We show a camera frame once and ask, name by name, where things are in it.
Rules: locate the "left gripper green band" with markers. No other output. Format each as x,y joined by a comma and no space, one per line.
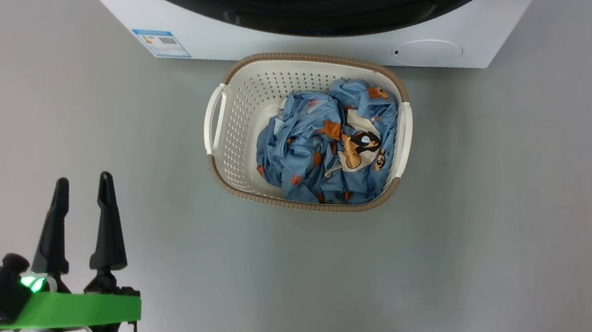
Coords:
80,309

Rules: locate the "blue printed garment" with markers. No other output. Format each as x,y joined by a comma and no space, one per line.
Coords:
294,149

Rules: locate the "cream perforated laundry basket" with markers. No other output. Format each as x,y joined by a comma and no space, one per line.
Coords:
246,110

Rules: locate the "white washing machine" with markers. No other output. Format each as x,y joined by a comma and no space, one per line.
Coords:
239,40

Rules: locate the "blue energy label sticker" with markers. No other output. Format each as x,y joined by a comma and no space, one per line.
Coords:
162,42

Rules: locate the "round white filter cover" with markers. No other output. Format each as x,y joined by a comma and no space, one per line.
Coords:
427,53

